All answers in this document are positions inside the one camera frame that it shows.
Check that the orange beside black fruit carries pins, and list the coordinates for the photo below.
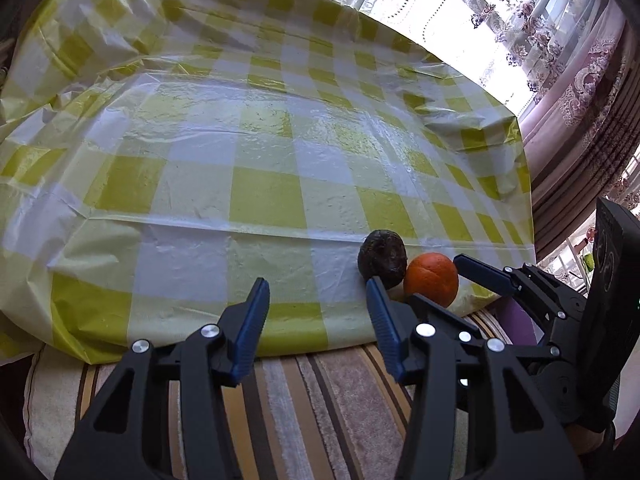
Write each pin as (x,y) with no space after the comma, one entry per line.
(433,276)

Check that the green checkered plastic tablecloth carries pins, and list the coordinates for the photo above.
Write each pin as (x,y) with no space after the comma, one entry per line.
(159,156)

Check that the purple white cardboard box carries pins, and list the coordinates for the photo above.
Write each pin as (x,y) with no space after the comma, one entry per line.
(515,321)

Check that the pink floral curtain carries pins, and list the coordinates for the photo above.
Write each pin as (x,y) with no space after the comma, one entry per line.
(580,137)

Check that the striped sofa cushion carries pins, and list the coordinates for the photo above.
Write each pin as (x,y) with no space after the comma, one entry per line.
(331,415)

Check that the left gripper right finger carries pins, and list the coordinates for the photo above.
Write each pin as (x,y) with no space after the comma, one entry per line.
(512,430)

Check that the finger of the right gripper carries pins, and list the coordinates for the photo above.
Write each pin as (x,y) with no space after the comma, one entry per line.
(436,326)
(490,272)

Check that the black fruit on table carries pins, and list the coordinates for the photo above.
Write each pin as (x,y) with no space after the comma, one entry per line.
(383,255)

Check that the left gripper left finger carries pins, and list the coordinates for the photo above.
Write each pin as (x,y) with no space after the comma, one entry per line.
(160,414)

